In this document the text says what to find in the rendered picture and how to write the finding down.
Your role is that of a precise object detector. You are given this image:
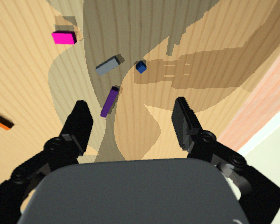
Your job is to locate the orange rod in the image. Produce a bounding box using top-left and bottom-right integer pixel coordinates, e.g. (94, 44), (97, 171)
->
(0, 116), (14, 130)

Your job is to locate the small blue block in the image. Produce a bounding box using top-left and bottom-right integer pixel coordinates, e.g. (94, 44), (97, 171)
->
(136, 61), (147, 74)

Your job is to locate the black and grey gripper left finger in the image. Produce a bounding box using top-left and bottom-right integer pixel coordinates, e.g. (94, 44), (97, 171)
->
(0, 100), (93, 224)

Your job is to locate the magenta rectangular block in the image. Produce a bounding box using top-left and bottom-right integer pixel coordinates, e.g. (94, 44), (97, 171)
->
(52, 31), (77, 44)

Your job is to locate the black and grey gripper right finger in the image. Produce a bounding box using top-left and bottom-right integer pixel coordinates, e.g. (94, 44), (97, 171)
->
(171, 97), (280, 224)

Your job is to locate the purple rod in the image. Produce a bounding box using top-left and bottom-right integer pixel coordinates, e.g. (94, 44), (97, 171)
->
(100, 86), (119, 118)

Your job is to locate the grey rectangular rod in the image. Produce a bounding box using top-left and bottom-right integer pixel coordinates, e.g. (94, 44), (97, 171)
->
(95, 55), (120, 76)

